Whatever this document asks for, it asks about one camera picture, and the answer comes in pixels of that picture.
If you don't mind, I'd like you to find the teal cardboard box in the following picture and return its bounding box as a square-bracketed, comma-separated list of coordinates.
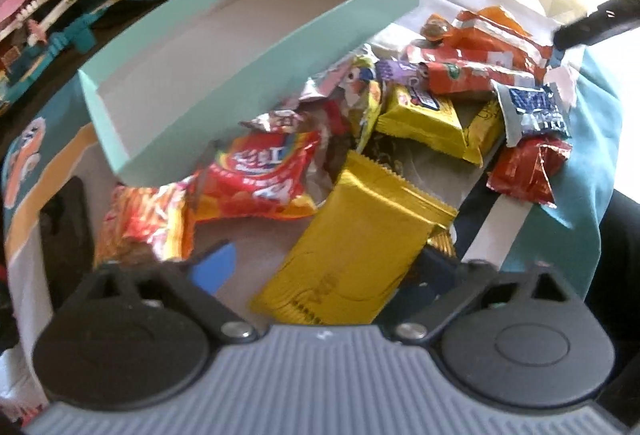
[79, 0, 420, 186]

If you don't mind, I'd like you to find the pink white snack wrapper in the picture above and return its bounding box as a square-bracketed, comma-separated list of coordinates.
[298, 59, 352, 103]

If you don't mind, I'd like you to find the gold foil snack packet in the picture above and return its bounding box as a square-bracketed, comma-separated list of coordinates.
[252, 152, 457, 325]

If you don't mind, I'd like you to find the black smartphone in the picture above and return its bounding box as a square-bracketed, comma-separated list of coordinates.
[39, 176, 94, 311]

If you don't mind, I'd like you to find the red square snack packet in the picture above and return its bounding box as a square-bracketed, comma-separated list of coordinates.
[486, 136, 573, 207]

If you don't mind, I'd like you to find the teal toy race track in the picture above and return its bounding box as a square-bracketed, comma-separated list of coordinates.
[0, 0, 177, 101]

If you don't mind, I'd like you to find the yellow XianWei biscuit packet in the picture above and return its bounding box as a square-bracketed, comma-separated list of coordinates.
[375, 83, 484, 166]

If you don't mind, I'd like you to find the blue white candy packet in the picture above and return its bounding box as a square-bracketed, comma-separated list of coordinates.
[491, 80, 570, 148]

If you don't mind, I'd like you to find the red Skittles candy packet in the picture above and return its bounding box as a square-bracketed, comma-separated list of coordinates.
[190, 132, 320, 221]

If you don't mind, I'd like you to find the yellow green long snack packet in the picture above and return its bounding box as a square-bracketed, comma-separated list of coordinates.
[341, 56, 383, 153]

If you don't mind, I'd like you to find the orange white striped snack bar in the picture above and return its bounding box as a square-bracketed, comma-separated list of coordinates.
[449, 6, 552, 82]

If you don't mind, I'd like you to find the orange red chips packet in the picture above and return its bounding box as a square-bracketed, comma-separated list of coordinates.
[405, 45, 536, 96]

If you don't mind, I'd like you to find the orange round jelly cup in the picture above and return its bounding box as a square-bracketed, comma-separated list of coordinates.
[420, 13, 452, 43]

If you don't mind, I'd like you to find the purple Kuromi candy packet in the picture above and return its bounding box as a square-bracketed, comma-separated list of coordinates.
[375, 59, 428, 88]

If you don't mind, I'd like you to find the orange red noodle snack packet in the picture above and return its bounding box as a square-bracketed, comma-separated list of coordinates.
[93, 181, 194, 267]

